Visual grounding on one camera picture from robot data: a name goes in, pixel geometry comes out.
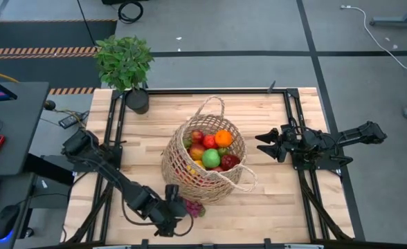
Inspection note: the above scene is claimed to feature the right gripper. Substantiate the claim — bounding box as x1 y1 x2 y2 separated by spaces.
254 123 305 163

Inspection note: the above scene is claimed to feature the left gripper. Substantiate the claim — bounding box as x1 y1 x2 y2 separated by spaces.
153 196 190 238

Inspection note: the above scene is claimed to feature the purple grape bunch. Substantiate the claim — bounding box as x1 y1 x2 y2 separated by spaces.
185 199 206 219

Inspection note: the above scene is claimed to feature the woven straw basket with handles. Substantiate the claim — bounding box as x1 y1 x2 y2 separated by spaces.
161 95 259 205

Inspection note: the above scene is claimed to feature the orange tangerine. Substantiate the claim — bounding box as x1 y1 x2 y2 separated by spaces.
214 129 233 148

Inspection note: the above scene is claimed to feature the yellow bell pepper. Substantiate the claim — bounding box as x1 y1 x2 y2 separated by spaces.
188 159 206 175

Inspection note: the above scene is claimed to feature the red orange peach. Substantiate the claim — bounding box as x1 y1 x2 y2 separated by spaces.
202 134 219 150

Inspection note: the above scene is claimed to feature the green apple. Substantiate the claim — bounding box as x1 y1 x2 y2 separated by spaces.
201 149 221 169

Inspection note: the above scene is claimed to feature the red yellow apple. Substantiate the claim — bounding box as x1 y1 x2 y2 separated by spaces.
189 143 207 161

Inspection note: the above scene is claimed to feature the small red apple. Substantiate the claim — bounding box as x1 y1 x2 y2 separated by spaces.
190 129 206 145

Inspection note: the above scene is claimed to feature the black power adapter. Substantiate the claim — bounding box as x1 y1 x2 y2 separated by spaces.
57 110 90 129

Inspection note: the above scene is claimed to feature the green plant in black pot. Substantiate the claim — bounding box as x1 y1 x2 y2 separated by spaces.
94 34 155 115

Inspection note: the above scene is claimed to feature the black computer mouse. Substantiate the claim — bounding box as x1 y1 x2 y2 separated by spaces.
0 203 20 241

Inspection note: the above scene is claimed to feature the grey desk leg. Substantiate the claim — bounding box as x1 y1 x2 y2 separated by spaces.
369 0 407 28

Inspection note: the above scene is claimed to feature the black side desk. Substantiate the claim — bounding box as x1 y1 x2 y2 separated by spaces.
0 81 51 249

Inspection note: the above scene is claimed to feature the black mat hazard striped edge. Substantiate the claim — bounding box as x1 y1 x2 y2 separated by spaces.
0 19 118 96

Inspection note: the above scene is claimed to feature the black aluminium rig frame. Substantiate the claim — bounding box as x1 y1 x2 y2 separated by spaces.
63 88 355 249

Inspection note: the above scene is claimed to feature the white cable with plug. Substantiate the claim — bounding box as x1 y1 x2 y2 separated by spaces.
340 4 407 71

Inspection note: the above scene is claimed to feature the coiled black cable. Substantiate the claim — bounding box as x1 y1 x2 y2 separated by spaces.
117 1 145 24

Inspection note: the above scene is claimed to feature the thin black floor cable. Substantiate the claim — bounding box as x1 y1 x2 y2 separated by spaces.
75 0 96 45

